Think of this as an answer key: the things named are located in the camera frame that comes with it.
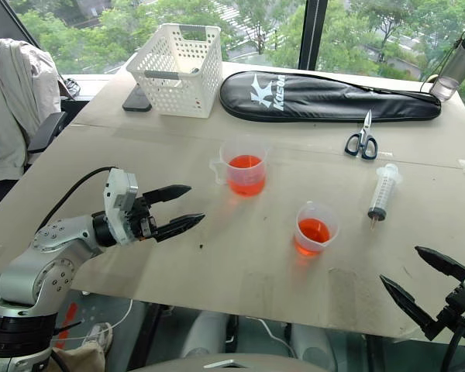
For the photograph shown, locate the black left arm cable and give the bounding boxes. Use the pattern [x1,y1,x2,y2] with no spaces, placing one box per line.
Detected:
[34,166,119,236]

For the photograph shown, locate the large beaker orange liquid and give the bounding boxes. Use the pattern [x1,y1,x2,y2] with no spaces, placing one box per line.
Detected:
[208,139,270,198]

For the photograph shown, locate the black window frame post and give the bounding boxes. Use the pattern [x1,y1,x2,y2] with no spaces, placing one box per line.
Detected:
[298,0,330,72]

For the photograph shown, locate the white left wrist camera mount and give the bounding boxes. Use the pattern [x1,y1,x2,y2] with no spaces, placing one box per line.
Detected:
[102,167,141,246]

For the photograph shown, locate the clear water bottle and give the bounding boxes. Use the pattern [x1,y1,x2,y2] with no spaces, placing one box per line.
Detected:
[421,27,465,103]

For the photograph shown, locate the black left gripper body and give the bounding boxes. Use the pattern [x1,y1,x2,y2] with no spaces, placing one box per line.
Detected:
[124,195,160,242]

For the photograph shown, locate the black Kason racket bag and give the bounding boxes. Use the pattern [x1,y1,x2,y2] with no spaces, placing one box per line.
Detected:
[218,70,443,123]

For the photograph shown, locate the white sneaker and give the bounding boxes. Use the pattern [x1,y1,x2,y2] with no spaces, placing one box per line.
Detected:
[81,322,114,354]

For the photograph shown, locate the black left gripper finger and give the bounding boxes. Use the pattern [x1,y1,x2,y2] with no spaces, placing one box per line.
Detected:
[153,212,207,244]
[141,184,193,205]

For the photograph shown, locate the tan trouser leg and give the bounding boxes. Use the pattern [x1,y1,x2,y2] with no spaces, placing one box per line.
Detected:
[47,342,106,372]

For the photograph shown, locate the white rounded leg shell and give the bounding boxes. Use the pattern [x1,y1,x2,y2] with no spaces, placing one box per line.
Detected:
[179,311,233,360]
[289,322,337,372]

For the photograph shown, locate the black smartphone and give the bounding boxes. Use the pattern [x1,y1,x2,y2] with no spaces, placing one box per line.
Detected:
[122,84,153,113]

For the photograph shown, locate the dark blue handled scissors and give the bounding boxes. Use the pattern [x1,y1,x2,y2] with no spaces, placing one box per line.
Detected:
[343,109,379,161]

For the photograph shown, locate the thin white cable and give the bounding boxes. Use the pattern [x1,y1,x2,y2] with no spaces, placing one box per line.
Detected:
[50,298,135,343]

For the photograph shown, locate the clear plastic syringe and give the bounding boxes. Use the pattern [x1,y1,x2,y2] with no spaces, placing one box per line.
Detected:
[367,163,405,233]

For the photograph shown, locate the beige jacket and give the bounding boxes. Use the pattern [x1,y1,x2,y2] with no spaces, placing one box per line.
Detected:
[0,38,69,183]

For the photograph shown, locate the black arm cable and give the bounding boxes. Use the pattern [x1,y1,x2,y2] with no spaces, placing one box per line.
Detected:
[34,166,119,236]
[439,324,465,372]

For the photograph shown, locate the black table leg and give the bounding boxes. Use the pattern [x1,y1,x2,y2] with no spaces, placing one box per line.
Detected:
[126,301,172,370]

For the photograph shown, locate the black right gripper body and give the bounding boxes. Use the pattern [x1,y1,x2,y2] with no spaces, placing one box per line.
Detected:
[433,281,465,343]

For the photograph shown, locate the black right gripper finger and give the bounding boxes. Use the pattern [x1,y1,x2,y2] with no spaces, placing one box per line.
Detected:
[414,245,465,283]
[379,274,447,343]

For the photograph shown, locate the black chair armrest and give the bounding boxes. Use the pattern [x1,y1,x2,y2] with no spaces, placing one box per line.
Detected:
[26,111,69,154]

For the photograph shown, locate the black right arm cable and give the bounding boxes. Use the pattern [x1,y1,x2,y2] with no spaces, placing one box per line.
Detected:
[439,324,465,372]

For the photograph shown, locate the white perforated plastic basket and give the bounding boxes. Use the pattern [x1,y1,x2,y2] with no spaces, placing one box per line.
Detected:
[126,22,224,119]

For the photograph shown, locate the small beaker orange liquid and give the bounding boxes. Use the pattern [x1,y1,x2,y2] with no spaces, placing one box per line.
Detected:
[293,200,341,257]

